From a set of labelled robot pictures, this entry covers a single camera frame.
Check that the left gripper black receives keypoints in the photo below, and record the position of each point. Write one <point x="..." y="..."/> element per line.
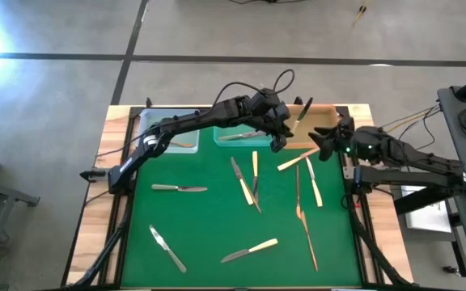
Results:
<point x="279" y="121"/>

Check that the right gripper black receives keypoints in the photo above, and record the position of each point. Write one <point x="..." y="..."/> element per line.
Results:
<point x="346" y="141"/>

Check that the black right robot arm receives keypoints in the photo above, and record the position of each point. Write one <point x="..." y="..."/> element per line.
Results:
<point x="403" y="155"/>

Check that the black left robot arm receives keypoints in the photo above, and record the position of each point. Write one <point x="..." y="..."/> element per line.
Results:
<point x="184" y="121"/>

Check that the orange plastic bin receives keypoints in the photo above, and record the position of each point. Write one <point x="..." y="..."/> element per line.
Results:
<point x="318" y="121"/>

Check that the small black table clamp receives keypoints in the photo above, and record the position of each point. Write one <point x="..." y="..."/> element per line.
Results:
<point x="148" y="102"/>
<point x="298" y="100"/>

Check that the teal plastic bin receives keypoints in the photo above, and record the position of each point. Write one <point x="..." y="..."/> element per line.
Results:
<point x="223" y="131"/>

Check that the yellow and black tool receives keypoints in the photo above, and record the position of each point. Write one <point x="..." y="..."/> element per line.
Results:
<point x="360" y="14"/>

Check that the white box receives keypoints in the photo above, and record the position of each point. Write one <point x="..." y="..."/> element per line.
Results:
<point x="429" y="218"/>

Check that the green table mat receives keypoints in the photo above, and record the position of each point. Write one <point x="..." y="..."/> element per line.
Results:
<point x="200" y="226"/>

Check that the clear plastic bin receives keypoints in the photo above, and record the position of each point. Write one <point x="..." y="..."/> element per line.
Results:
<point x="156" y="115"/>

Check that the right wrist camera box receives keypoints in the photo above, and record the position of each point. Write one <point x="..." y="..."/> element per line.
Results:
<point x="345" y="123"/>

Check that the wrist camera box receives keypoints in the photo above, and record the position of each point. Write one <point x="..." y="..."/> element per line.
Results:
<point x="265" y="101"/>
<point x="345" y="123"/>

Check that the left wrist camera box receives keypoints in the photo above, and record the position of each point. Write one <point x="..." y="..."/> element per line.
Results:
<point x="265" y="101"/>

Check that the black aluminium table frame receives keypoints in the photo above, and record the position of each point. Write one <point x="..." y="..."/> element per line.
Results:
<point x="111" y="242"/>

